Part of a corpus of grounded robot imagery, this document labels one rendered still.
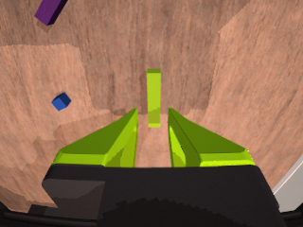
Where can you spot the small blue cube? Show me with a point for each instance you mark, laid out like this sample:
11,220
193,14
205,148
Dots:
61,101

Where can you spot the purple rod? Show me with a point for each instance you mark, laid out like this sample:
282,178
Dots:
49,10

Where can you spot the lime green rectangular bar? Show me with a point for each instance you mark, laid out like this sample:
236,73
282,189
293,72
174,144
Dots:
154,92

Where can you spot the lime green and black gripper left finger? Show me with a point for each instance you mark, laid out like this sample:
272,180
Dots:
105,146

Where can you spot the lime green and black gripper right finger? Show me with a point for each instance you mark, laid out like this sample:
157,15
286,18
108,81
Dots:
193,145

